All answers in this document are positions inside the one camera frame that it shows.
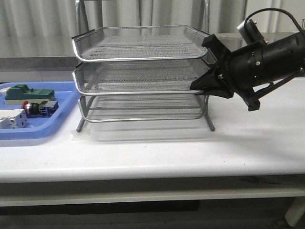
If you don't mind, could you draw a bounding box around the white table leg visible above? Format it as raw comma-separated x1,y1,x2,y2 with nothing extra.
285,197,305,227

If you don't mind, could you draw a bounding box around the green terminal block module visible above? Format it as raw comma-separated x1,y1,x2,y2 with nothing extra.
5,84,55,105

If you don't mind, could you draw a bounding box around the red emergency push button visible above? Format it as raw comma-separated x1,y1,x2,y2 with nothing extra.
21,100,59,117

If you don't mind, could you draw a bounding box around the mesh tray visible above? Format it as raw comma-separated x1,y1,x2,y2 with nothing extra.
78,94,208,123
72,59,209,96
72,25,209,62

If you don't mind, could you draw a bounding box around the blue plastic tray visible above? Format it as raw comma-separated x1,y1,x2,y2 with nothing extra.
0,81,79,140

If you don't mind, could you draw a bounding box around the grey stone counter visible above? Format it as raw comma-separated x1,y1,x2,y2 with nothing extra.
0,31,305,83

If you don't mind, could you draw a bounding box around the silver wire rack frame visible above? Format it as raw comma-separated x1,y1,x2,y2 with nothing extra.
75,0,215,133

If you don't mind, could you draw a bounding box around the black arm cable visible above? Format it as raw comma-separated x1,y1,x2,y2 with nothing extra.
244,7,305,36

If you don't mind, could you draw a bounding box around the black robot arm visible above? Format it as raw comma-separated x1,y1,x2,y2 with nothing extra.
190,32,305,111

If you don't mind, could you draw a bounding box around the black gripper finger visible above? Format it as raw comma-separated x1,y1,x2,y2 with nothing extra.
196,87,234,99
190,67,222,91

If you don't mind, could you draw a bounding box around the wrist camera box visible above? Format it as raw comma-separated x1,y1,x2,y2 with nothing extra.
237,19,267,45

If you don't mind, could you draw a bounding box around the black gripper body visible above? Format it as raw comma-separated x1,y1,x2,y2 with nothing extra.
202,34,276,111

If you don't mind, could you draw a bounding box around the white curtain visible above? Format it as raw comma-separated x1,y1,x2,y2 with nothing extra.
0,0,305,58

